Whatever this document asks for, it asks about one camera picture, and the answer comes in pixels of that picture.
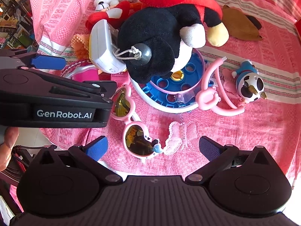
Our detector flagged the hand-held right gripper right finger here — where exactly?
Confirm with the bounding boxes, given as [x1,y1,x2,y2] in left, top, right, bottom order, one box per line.
[186,135,274,185]

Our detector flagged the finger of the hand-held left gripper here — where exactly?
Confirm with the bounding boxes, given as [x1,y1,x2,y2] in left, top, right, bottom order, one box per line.
[0,49,66,71]
[81,80,117,104]

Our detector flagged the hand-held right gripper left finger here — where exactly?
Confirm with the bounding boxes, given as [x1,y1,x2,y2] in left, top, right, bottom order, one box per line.
[35,135,124,185]

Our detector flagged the white grey toy device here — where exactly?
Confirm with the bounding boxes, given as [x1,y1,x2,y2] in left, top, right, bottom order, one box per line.
[89,19,127,74]

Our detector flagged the pink heart sunglasses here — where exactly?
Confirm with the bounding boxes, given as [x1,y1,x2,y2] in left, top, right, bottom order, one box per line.
[109,84,163,163]

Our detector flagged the black mouse plush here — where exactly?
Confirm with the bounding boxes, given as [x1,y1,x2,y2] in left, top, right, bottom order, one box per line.
[117,0,230,84]

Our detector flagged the cow figurine with blue hat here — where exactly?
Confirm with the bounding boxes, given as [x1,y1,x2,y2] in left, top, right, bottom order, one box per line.
[232,60,267,103]

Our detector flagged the red cardboard box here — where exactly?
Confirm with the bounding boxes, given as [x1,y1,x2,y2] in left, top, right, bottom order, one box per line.
[294,19,301,45]

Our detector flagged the person's left hand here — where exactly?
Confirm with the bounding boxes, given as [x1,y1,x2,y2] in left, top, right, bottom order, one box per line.
[0,127,20,172]

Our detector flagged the pink toy phone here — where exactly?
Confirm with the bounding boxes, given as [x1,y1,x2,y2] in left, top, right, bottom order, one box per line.
[110,72,130,85]

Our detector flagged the pink butterfly hair clip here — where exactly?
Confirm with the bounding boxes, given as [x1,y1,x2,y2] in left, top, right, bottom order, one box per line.
[163,121,197,155]

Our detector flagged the orange bristle block toy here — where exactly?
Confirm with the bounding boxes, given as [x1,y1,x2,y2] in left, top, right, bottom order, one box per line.
[71,33,91,59]

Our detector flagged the pink toy stethoscope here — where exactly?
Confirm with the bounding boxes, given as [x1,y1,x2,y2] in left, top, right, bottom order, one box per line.
[195,56,245,116]

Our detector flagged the pink patterned blanket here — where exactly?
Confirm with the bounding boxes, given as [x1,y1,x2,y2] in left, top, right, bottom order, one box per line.
[28,0,301,191]

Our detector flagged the cluttered shelf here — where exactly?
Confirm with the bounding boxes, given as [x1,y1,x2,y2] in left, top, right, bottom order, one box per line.
[0,0,36,50]

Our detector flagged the blue white toy disc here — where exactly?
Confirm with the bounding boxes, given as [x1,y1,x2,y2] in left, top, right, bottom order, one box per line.
[130,48,207,113]

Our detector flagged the red plush with white face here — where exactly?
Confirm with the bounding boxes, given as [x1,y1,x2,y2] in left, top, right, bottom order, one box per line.
[85,1,131,31]

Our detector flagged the brown plush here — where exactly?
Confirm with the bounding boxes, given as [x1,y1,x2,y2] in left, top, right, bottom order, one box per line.
[221,5,263,41]

